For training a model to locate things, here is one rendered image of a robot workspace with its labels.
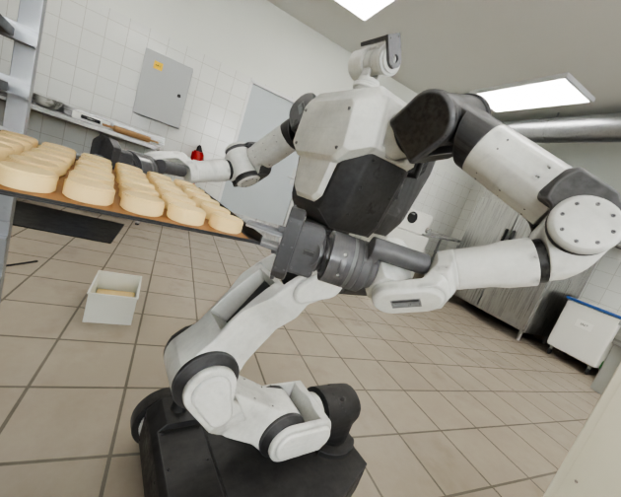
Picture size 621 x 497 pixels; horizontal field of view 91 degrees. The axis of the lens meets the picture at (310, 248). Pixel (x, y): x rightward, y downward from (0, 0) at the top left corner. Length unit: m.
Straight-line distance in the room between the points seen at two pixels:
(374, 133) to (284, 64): 4.20
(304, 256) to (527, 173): 0.35
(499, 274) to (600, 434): 0.70
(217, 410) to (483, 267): 0.59
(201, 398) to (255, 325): 0.18
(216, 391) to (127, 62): 4.19
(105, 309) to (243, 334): 1.21
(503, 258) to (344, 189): 0.32
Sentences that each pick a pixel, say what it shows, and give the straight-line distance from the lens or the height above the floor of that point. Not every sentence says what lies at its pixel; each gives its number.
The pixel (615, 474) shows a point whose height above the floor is 0.56.
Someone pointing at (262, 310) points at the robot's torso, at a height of 0.68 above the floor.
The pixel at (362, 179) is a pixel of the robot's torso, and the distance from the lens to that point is 0.66.
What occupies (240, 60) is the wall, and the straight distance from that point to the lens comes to 4.66.
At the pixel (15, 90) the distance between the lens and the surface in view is 0.82.
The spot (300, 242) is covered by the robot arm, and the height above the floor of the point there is 0.88.
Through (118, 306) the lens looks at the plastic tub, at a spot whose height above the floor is 0.10.
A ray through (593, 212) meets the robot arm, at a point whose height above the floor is 1.05.
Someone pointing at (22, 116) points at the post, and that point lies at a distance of 0.82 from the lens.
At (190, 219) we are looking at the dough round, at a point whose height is 0.87.
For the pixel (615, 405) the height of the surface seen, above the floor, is 0.70.
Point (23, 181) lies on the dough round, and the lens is 0.43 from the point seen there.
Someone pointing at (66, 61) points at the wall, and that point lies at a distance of 4.66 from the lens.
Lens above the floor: 0.96
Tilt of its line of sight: 10 degrees down
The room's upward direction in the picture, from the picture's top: 19 degrees clockwise
